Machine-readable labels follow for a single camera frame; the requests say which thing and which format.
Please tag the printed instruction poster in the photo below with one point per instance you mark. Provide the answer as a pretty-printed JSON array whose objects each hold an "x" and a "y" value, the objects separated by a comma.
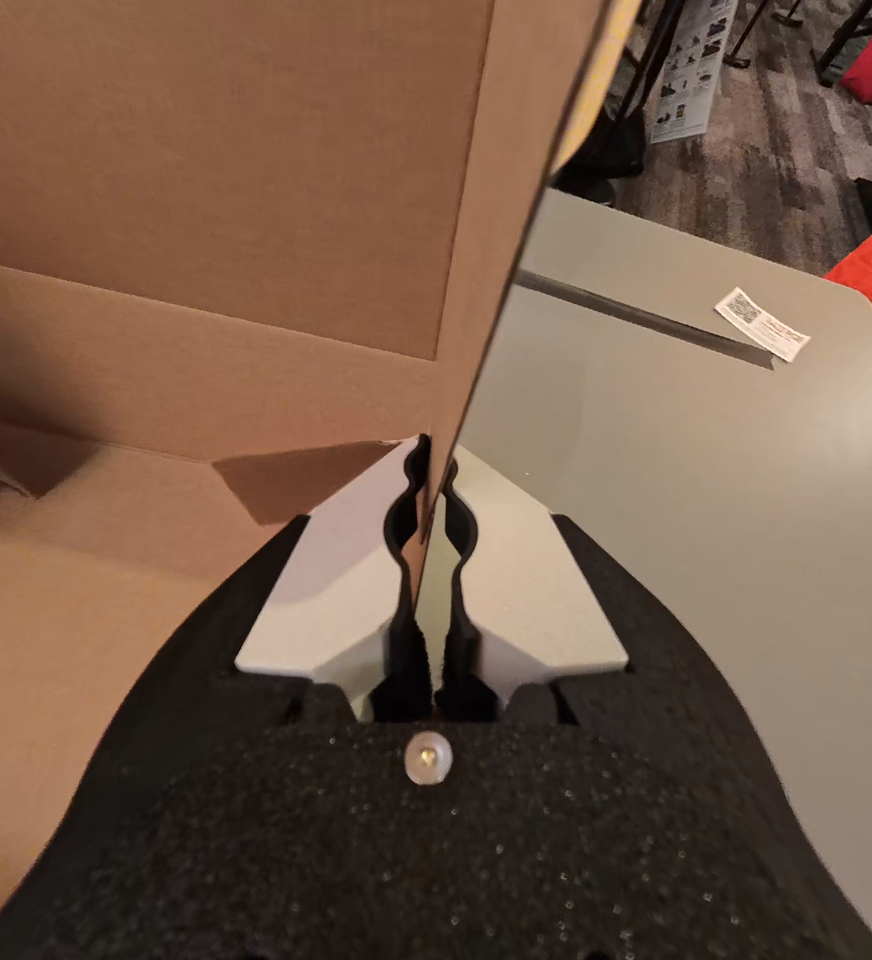
[{"x": 695, "y": 71}]

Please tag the brown cardboard box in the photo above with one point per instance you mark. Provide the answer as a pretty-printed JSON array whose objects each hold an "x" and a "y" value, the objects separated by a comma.
[{"x": 218, "y": 262}]

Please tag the black bag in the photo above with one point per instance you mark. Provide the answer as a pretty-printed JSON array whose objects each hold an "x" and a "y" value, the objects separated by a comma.
[{"x": 608, "y": 154}]

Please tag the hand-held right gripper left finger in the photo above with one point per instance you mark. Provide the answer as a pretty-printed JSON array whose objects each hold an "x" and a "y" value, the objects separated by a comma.
[{"x": 316, "y": 592}]

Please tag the black metal stand leg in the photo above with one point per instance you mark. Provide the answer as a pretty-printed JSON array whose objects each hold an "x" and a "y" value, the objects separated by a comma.
[{"x": 852, "y": 37}]

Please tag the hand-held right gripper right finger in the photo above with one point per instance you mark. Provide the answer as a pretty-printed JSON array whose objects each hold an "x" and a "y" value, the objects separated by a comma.
[{"x": 533, "y": 600}]

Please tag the white printed label sticker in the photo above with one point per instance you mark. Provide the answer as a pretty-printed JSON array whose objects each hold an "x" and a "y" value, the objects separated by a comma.
[{"x": 762, "y": 324}]

